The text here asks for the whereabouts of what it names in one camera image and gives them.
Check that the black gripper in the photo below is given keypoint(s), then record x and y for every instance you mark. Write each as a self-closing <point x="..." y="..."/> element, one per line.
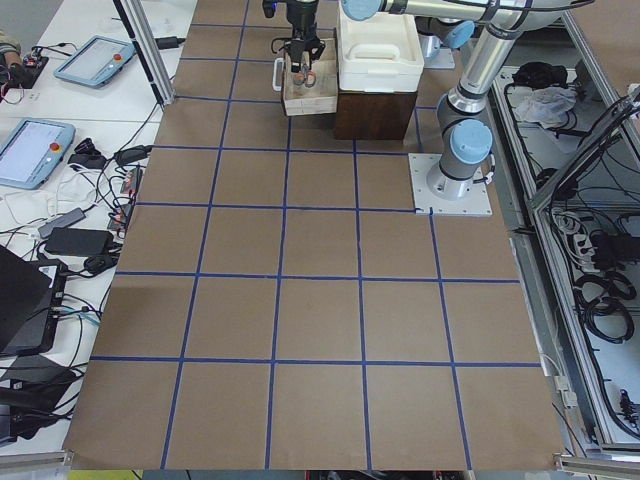
<point x="302" y="15"/>

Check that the orange grey scissors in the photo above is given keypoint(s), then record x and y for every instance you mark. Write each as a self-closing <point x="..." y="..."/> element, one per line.
<point x="304" y="77"/>

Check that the light wooden drawer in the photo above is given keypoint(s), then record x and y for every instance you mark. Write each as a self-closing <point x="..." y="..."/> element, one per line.
<point x="314" y="89"/>

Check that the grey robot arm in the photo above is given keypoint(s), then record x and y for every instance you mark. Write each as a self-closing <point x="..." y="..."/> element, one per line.
<point x="439" y="38"/>
<point x="503" y="23"/>

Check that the white foam tray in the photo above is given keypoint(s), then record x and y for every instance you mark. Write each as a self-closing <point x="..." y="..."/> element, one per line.
<point x="378" y="52"/>

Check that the dark brown wooden cabinet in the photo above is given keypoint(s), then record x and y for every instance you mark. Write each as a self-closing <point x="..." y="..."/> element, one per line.
<point x="373" y="116"/>

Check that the black power adapter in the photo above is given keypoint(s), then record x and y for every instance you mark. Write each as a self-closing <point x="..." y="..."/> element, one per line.
<point x="169" y="42"/>

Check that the blue teach pendant far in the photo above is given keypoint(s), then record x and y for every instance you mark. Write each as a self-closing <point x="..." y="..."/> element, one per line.
<point x="96" y="62"/>

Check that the blue teach pendant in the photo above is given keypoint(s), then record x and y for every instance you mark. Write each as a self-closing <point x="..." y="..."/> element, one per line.
<point x="32" y="152"/>
<point x="96" y="62"/>

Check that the white cloth rag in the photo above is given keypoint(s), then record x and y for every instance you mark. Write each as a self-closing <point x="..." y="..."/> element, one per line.
<point x="547" y="107"/>

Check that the blue teach pendant near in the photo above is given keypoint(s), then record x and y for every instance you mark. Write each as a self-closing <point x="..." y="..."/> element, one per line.
<point x="32" y="152"/>

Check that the black power brick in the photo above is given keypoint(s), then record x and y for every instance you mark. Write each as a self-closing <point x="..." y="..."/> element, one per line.
<point x="78" y="242"/>

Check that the black laptop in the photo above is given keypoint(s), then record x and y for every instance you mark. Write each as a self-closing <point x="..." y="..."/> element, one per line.
<point x="31" y="291"/>

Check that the white drawer handle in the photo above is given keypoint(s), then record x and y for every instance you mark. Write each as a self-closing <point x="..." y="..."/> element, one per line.
<point x="277" y="74"/>

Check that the aluminium frame post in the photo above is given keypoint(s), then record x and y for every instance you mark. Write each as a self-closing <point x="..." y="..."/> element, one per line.
<point x="137" y="27"/>

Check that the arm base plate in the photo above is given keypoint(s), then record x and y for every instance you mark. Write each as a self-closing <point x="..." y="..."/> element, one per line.
<point x="436" y="194"/>

